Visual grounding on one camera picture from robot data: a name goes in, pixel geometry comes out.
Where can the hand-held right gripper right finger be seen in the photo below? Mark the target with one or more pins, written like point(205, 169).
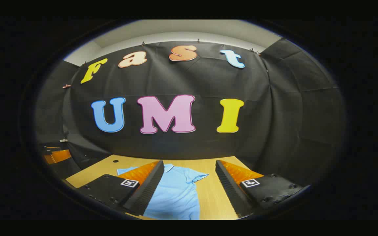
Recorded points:
point(230, 190)

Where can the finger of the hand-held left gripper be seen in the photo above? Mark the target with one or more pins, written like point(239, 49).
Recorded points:
point(59, 156)

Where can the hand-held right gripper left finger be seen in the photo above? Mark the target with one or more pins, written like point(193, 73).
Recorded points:
point(148, 190)

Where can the light blue T-shirt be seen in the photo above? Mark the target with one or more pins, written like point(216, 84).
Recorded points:
point(176, 193)

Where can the black backdrop cloth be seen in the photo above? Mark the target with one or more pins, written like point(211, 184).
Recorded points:
point(205, 144)

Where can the small pink clip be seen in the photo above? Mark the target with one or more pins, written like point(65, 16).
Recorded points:
point(66, 86)

